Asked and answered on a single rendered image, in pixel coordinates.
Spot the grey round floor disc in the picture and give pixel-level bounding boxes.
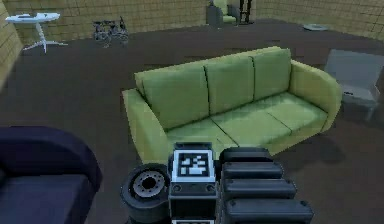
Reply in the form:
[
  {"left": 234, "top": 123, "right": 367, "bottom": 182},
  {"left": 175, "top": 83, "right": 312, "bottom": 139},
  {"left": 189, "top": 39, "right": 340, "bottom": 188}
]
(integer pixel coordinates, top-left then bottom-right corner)
[{"left": 302, "top": 23, "right": 329, "bottom": 32}]

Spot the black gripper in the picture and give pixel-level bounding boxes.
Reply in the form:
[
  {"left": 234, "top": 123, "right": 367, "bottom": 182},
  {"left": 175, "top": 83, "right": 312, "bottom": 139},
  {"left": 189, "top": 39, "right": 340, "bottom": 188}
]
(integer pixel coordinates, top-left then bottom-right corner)
[{"left": 120, "top": 162, "right": 172, "bottom": 224}]

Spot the green three-seat sofa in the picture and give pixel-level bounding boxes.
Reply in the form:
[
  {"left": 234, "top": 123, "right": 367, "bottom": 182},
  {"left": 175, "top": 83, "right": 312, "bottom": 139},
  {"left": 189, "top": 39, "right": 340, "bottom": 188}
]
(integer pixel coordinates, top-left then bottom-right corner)
[{"left": 121, "top": 45, "right": 343, "bottom": 165}]

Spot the dark purple armchair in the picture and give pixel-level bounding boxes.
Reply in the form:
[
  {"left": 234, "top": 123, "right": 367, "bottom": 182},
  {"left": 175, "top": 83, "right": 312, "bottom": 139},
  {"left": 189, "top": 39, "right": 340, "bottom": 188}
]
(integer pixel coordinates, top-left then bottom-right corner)
[{"left": 0, "top": 125, "right": 103, "bottom": 224}]

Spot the grey side table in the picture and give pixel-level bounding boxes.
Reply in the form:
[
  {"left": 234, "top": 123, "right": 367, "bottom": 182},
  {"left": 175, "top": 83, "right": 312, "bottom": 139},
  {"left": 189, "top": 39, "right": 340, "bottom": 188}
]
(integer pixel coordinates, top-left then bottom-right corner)
[{"left": 323, "top": 48, "right": 384, "bottom": 123}]

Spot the black floor stand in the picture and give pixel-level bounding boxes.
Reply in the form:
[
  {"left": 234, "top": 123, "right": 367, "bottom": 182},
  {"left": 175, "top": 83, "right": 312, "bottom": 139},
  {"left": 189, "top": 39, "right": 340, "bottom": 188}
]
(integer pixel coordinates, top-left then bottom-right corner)
[{"left": 238, "top": 0, "right": 255, "bottom": 26}]

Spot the white round pedestal table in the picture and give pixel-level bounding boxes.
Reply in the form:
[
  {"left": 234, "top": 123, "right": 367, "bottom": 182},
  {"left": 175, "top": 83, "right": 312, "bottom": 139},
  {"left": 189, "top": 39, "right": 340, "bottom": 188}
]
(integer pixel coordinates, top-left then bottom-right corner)
[{"left": 5, "top": 12, "right": 69, "bottom": 54}]

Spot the grey and green armchair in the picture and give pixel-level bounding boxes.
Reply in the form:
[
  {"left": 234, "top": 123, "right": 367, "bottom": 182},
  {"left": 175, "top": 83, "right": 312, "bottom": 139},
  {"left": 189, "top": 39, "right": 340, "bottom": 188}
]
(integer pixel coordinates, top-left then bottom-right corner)
[{"left": 205, "top": 0, "right": 242, "bottom": 28}]

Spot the black drum kit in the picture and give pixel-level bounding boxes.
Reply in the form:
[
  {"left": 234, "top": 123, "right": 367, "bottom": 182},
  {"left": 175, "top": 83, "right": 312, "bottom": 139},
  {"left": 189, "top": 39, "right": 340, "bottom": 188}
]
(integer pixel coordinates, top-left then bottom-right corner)
[{"left": 92, "top": 15, "right": 130, "bottom": 48}]

